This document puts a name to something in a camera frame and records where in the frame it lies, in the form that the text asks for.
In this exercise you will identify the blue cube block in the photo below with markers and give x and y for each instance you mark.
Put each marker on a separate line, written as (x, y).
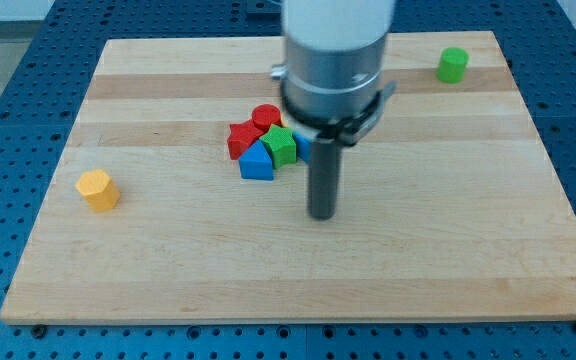
(303, 147)

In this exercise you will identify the yellow hexagon block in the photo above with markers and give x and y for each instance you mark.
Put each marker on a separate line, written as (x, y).
(98, 189)

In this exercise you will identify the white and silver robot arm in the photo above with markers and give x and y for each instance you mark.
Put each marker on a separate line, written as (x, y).
(329, 79)

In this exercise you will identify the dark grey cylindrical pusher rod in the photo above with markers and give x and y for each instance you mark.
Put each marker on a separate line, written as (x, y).
(323, 178)

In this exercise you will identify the red cylinder block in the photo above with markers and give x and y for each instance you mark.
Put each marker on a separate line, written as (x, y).
(266, 115)

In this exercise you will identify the green cylinder block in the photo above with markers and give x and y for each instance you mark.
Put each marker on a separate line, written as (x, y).
(452, 65)

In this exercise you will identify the green star block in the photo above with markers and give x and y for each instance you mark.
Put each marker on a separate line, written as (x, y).
(281, 146)

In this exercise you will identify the red star block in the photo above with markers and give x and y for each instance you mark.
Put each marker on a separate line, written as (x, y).
(242, 136)

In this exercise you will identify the light wooden board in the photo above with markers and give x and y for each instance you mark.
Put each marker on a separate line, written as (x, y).
(450, 210)

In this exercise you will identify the blue triangular prism block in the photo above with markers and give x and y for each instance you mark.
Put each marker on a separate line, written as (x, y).
(255, 163)

